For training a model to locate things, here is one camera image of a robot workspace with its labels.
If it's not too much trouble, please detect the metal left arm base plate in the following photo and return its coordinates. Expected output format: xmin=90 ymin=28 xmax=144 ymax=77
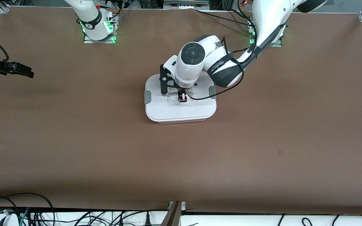
xmin=249 ymin=16 xmax=282 ymax=47

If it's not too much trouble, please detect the long black table cable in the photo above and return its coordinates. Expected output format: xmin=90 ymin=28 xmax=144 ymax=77
xmin=195 ymin=9 xmax=256 ymax=28

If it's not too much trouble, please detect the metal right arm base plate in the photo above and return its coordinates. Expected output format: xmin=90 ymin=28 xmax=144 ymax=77
xmin=84 ymin=14 xmax=117 ymax=44

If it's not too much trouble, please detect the aluminium profile post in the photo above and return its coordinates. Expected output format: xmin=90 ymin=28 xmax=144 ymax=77
xmin=161 ymin=201 xmax=186 ymax=226

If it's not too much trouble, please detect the green cable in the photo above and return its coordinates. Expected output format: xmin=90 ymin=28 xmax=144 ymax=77
xmin=19 ymin=207 xmax=30 ymax=226

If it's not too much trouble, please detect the white plastic box lid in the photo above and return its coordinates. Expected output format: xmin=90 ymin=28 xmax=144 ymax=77
xmin=144 ymin=75 xmax=217 ymax=123

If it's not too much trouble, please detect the black looping cable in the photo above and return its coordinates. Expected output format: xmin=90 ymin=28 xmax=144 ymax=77
xmin=0 ymin=192 xmax=55 ymax=226

